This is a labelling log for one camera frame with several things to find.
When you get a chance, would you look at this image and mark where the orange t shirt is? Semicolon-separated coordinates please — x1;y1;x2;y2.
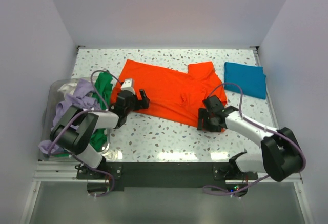
119;59;228;127

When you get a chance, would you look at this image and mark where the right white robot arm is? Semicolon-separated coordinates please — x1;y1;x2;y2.
197;95;306;182

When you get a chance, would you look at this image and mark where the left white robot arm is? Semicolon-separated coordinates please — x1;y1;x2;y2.
48;89;150;179

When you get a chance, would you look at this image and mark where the green t shirt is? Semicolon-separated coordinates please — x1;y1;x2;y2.
47;70;121;156

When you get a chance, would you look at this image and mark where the lavender t shirt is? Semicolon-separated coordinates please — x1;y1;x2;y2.
51;79;107;152

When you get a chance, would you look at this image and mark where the folded blue t shirt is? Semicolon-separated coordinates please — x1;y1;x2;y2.
224;62;267;99

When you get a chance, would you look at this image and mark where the white t shirt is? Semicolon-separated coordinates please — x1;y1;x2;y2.
57;83;77;97

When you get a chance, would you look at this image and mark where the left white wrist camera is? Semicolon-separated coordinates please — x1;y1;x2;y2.
120;78;136;94

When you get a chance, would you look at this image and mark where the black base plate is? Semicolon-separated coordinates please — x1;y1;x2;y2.
75;162;258;193

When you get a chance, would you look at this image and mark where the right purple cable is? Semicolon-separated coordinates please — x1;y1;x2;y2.
202;82;307;196

